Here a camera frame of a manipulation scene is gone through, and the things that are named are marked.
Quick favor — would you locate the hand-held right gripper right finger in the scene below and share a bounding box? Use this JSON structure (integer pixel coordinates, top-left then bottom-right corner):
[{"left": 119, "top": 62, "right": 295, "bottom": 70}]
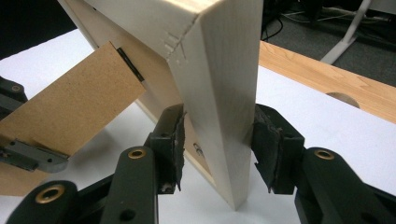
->
[{"left": 250, "top": 103, "right": 306, "bottom": 195}]

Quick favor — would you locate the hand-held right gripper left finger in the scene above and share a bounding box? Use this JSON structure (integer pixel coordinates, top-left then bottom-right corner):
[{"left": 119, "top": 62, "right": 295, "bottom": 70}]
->
[{"left": 144, "top": 103, "right": 188, "bottom": 195}]

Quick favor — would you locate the brown hardboard frame stand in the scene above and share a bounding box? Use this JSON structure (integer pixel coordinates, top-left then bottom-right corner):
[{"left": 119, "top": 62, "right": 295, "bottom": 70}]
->
[{"left": 0, "top": 41, "right": 148, "bottom": 197}]

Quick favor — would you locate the wooden picture frame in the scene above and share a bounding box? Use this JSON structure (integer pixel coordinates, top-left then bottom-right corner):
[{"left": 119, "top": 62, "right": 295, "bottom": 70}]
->
[{"left": 57, "top": 0, "right": 265, "bottom": 211}]

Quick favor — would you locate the white metal desk frame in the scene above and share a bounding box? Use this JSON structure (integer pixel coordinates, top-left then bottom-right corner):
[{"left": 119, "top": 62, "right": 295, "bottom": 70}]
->
[{"left": 319, "top": 0, "right": 375, "bottom": 65}]

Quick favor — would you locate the bundle of floor cables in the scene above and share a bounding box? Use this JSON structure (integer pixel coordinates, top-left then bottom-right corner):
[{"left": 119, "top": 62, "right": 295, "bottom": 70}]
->
[{"left": 279, "top": 6, "right": 390, "bottom": 26}]

